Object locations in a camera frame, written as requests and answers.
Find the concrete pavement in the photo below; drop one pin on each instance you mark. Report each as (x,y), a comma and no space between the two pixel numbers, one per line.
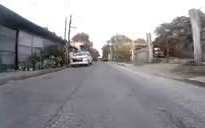
(16,75)
(170,70)

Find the grey panel wall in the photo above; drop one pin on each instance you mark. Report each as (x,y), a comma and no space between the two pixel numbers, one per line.
(13,45)

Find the grey asphalt road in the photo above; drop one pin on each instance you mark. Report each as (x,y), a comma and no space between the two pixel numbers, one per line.
(100,100)

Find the white car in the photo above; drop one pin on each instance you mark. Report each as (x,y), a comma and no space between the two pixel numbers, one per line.
(80,58)

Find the utility pole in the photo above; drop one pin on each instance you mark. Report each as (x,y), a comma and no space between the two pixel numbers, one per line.
(69,36)

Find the trees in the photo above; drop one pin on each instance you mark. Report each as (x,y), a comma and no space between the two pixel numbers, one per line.
(175,36)

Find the bushes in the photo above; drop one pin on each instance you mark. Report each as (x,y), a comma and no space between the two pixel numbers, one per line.
(45,58)

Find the concrete pillar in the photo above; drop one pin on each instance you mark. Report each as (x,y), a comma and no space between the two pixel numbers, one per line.
(149,46)
(196,35)

